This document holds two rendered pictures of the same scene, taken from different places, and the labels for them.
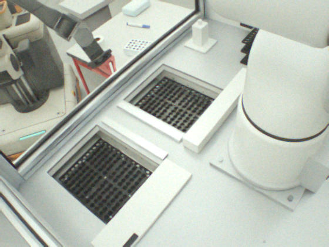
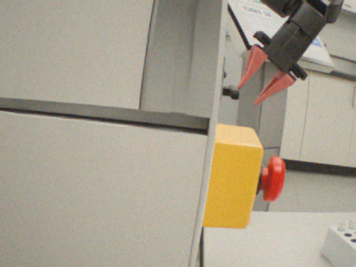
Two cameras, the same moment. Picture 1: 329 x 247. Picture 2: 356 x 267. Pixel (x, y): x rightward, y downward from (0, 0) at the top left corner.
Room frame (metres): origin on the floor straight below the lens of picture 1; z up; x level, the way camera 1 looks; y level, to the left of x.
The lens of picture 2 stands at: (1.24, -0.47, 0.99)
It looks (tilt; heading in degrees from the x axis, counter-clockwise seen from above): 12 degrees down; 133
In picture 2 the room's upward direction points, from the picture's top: 6 degrees clockwise
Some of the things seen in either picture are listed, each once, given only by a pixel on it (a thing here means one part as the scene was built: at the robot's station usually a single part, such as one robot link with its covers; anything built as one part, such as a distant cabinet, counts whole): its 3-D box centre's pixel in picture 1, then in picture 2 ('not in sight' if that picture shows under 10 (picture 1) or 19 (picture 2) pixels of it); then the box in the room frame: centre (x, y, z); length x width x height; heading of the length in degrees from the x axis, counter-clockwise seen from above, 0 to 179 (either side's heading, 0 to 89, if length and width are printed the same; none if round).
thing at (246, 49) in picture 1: (261, 47); not in sight; (0.72, -0.37, 0.99); 0.12 x 0.09 x 0.09; 132
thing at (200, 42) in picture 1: (200, 32); not in sight; (0.85, -0.20, 1.00); 0.09 x 0.08 x 0.10; 42
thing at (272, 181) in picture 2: not in sight; (267, 179); (1.03, -0.13, 0.88); 0.04 x 0.03 x 0.04; 132
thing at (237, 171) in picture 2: not in sight; (230, 176); (1.01, -0.16, 0.88); 0.07 x 0.05 x 0.07; 132
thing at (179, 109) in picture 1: (175, 111); not in sight; (0.62, -0.06, 0.87); 0.22 x 0.18 x 0.06; 42
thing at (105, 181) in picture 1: (108, 182); not in sight; (0.41, 0.17, 0.87); 0.22 x 0.18 x 0.06; 42
